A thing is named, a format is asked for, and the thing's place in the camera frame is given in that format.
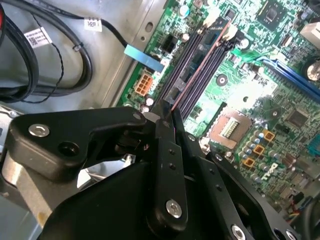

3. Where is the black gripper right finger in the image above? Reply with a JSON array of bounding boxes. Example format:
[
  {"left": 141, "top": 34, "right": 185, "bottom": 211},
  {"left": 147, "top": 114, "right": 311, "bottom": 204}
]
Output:
[{"left": 172, "top": 108, "right": 305, "bottom": 240}]

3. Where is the RAM stick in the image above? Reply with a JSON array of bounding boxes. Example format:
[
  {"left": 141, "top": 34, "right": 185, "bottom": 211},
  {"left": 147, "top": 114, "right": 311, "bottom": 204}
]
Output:
[{"left": 171, "top": 21, "right": 231, "bottom": 112}]

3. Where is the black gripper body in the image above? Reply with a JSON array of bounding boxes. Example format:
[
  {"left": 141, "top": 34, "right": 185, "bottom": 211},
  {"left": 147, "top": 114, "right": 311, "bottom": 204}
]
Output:
[{"left": 37, "top": 161, "right": 226, "bottom": 240}]

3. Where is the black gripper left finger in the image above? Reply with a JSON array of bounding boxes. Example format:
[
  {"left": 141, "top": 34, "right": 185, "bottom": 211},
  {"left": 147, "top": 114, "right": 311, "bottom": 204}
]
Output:
[{"left": 3, "top": 99, "right": 189, "bottom": 232}]

